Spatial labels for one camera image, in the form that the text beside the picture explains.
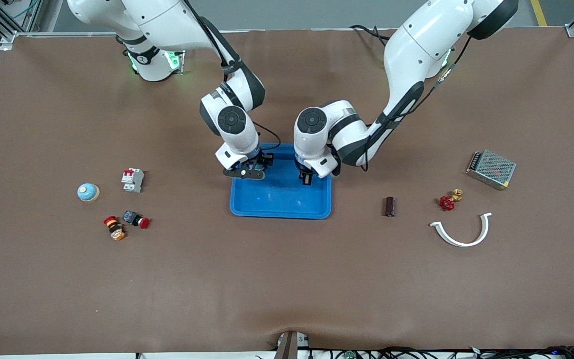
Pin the orange red push button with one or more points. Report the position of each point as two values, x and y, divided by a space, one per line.
115 229

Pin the dark brown electrolytic capacitor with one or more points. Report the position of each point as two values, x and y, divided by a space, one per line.
390 207

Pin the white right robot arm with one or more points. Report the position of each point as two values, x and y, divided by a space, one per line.
167 22

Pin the metal table edge rail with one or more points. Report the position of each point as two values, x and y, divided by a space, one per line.
267 31

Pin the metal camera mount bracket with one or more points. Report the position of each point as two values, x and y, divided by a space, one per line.
287 346

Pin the light blue call bell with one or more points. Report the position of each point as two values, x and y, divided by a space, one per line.
87 192

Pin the white circuit breaker red switch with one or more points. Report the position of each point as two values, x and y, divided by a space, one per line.
132 180

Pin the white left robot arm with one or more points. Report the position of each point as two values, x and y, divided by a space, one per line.
416 40

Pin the white curved pipe clamp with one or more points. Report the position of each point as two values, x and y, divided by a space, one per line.
440 232

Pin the black red emergency stop button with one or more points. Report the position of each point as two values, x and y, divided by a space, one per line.
130 217

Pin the blue plastic tray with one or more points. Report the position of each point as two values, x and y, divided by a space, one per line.
282 199

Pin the large table cover mat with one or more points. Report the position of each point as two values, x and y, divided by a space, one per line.
287 279

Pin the metal mesh power supply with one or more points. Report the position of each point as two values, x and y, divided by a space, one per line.
491 169

